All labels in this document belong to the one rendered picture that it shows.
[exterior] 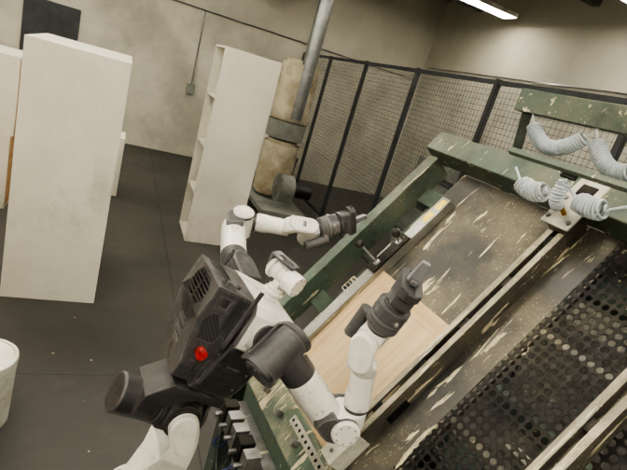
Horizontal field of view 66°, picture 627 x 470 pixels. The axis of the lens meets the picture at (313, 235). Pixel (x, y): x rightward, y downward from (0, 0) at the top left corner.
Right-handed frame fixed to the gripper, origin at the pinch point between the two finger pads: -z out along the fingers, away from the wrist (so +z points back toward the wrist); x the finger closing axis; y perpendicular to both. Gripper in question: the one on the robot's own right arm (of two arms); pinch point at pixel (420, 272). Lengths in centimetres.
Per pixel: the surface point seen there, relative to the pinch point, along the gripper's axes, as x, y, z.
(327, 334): 48, 0, 65
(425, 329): 35, 24, 34
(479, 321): 27.4, 32.1, 17.7
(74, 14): 660, -509, 205
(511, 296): 34, 38, 8
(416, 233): 75, 12, 21
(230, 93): 367, -152, 101
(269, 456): 10, -1, 93
